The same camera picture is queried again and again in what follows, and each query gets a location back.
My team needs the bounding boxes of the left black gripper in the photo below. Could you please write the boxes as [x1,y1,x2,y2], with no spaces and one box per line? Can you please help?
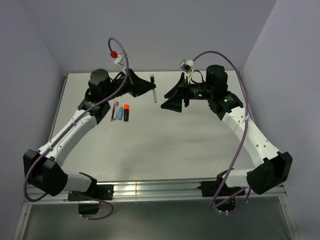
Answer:
[102,68,155,102]

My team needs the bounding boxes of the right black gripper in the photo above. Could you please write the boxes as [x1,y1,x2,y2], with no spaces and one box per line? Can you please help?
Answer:
[161,72,214,113]

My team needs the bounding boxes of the white black pen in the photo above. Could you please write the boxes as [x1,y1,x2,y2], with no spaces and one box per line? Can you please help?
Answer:
[152,88,157,103]

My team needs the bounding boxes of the black orange highlighter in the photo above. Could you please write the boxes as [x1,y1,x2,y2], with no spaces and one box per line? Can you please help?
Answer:
[123,104,130,122]

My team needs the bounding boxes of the red pen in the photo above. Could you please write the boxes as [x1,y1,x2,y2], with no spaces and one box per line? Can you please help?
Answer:
[110,101,119,122]

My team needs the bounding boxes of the blue highlighter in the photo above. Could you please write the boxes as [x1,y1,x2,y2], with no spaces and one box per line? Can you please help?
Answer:
[116,106,124,121]

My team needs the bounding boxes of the black white pen cap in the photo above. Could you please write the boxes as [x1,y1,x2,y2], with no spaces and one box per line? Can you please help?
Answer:
[150,74,155,83]

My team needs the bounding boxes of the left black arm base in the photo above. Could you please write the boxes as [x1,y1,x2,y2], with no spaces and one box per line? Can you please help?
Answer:
[67,184,114,220]

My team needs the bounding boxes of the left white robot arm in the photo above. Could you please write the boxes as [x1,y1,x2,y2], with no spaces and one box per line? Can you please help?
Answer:
[23,68,156,202]

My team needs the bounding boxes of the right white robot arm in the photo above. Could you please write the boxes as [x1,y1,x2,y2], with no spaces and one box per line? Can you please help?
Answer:
[160,65,293,195]

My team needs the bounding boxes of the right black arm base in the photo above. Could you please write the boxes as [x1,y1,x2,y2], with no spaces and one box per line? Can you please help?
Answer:
[197,170,241,213]

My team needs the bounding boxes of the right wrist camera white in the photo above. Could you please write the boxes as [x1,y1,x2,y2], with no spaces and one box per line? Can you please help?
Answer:
[179,59,194,83]

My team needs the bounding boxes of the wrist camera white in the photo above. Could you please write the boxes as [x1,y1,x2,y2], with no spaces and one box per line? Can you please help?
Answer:
[179,59,194,83]
[110,50,127,73]

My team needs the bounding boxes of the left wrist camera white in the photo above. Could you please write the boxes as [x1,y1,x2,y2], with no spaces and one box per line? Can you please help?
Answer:
[110,50,127,73]

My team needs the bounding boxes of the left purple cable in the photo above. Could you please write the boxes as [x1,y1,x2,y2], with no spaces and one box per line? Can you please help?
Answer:
[24,37,131,221]

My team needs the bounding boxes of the aluminium rail frame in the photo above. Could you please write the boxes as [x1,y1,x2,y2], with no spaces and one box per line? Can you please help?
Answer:
[14,71,301,240]

